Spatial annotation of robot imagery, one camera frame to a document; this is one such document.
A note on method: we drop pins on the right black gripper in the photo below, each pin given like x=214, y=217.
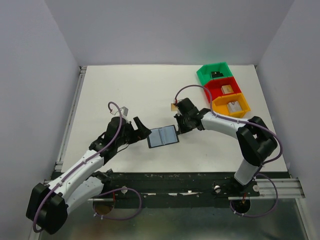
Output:
x=181, y=122

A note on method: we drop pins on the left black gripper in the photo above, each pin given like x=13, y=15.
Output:
x=136, y=130

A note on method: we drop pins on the black leather card holder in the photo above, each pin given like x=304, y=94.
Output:
x=163, y=136

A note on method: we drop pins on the gold credit card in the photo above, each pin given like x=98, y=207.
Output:
x=173, y=107

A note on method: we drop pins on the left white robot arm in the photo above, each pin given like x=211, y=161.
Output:
x=48, y=205

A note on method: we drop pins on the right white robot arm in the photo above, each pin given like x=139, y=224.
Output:
x=255, y=140

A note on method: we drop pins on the yellow plastic bin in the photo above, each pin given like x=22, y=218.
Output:
x=219, y=105

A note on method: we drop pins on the red plastic bin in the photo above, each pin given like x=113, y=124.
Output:
x=214, y=86

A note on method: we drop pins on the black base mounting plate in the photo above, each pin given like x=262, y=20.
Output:
x=162, y=190

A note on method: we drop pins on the white box in yellow bin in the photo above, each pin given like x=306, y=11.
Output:
x=234, y=106

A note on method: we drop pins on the white box in red bin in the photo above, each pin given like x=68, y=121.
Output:
x=227, y=89

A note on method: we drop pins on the green plastic bin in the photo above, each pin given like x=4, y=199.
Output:
x=203, y=73

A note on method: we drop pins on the black part in green bin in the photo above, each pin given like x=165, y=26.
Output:
x=216, y=74

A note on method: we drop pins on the aluminium extrusion rail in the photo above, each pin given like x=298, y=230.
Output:
x=57, y=169

